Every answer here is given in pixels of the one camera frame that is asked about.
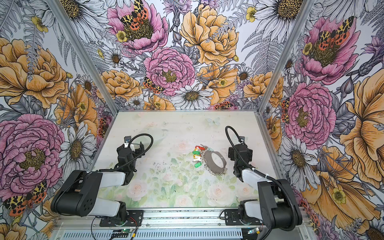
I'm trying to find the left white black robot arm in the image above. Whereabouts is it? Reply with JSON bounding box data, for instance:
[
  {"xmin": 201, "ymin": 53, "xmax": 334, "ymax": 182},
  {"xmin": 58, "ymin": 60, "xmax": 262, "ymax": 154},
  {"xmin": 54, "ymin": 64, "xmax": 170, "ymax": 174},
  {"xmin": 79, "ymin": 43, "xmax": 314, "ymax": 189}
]
[{"xmin": 51, "ymin": 143, "xmax": 145, "ymax": 221}]

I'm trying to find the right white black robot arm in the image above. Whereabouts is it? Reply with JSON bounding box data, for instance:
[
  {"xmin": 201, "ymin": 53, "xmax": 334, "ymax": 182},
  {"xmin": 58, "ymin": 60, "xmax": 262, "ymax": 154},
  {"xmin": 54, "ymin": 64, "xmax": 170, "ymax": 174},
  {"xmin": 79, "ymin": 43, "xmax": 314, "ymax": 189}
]
[{"xmin": 228, "ymin": 144, "xmax": 303, "ymax": 231}]

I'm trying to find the green circuit board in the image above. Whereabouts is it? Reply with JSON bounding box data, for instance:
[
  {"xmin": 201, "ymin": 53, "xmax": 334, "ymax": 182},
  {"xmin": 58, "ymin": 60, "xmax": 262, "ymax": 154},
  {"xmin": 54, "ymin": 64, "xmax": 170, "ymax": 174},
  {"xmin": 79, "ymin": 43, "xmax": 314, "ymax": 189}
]
[{"xmin": 113, "ymin": 229, "xmax": 134, "ymax": 235}]

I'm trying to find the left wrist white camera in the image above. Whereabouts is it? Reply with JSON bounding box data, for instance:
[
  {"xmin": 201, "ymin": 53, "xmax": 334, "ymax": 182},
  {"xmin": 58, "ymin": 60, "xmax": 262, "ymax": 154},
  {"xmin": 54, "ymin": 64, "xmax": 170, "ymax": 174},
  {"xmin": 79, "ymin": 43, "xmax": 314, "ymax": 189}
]
[{"xmin": 124, "ymin": 136, "xmax": 135, "ymax": 149}]

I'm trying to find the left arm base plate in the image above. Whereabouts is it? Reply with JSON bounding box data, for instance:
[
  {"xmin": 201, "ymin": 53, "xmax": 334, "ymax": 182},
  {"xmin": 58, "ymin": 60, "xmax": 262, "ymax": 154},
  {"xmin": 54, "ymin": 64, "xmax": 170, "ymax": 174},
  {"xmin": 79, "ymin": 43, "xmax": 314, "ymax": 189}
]
[{"xmin": 99, "ymin": 210, "xmax": 144, "ymax": 227}]

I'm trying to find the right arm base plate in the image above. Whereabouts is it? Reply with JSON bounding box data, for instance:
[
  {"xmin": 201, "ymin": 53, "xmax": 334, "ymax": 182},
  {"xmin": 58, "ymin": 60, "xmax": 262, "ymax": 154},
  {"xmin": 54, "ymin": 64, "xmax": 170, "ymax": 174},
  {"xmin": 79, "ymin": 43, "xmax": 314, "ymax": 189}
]
[{"xmin": 221, "ymin": 209, "xmax": 262, "ymax": 226}]

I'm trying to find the right black corrugated cable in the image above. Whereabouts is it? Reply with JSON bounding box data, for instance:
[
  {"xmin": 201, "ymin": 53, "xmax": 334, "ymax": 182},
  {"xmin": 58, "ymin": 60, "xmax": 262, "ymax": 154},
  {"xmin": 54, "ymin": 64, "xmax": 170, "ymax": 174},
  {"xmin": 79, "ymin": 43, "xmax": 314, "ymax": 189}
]
[{"xmin": 224, "ymin": 125, "xmax": 303, "ymax": 232}]

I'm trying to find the perforated metal cable tray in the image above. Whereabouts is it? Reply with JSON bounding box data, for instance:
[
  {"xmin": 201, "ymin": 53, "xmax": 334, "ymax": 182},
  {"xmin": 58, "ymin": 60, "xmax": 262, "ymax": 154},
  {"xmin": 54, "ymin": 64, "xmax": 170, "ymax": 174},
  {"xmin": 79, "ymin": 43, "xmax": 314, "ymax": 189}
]
[{"xmin": 56, "ymin": 228, "xmax": 243, "ymax": 240}]

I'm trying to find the aluminium front rail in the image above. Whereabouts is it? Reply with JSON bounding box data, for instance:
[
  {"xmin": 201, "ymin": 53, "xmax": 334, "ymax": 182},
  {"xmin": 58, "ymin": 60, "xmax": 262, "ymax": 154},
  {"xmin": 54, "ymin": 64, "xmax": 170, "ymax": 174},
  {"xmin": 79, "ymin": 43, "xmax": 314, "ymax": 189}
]
[{"xmin": 56, "ymin": 207, "xmax": 310, "ymax": 230}]

